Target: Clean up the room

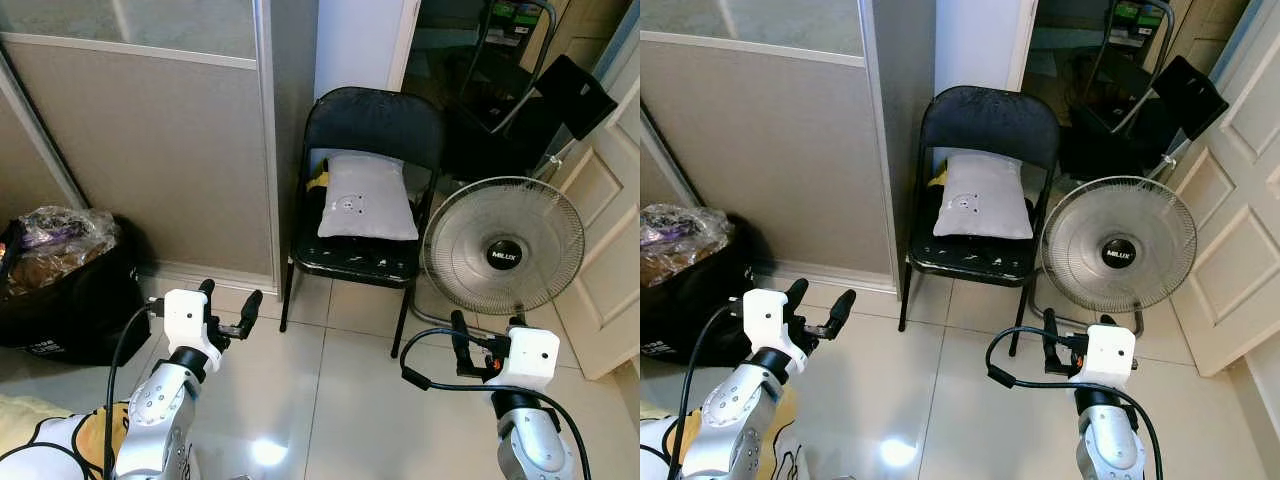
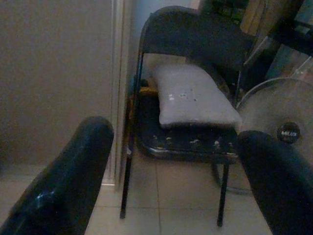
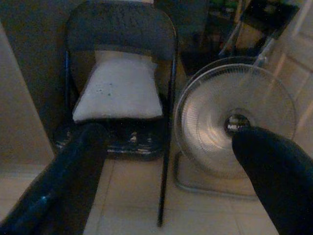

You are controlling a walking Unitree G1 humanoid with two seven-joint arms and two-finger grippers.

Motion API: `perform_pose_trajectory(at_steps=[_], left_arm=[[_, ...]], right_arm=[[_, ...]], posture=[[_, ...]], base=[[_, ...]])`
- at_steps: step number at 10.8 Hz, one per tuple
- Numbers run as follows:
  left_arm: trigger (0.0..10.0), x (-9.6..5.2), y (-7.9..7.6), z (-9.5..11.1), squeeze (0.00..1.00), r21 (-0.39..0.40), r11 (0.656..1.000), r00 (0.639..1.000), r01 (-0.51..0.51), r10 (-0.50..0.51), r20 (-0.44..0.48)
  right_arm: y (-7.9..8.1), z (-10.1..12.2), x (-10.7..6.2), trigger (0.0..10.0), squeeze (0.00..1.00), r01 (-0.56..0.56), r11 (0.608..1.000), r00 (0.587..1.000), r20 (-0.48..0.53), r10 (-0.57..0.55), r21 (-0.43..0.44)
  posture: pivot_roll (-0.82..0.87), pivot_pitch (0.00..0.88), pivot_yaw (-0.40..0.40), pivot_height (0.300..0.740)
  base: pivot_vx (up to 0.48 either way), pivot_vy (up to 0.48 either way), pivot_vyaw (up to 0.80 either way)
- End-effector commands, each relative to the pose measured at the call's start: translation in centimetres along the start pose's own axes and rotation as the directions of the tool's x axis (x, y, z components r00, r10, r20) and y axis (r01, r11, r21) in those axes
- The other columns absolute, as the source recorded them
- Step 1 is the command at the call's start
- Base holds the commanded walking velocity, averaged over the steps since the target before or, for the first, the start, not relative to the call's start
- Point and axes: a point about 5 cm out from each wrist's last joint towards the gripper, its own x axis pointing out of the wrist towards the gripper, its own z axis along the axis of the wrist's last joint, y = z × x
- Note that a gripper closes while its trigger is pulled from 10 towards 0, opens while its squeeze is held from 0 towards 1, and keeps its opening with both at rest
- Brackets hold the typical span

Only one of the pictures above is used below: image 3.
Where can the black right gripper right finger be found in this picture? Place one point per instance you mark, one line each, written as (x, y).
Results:
(281, 176)

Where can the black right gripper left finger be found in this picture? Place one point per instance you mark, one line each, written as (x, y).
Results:
(73, 176)

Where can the white floor fan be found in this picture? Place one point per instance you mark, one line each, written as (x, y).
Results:
(207, 117)

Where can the white pillow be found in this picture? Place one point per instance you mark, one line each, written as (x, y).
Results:
(117, 93)

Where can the black folding chair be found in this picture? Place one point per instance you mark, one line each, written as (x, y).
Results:
(122, 29)

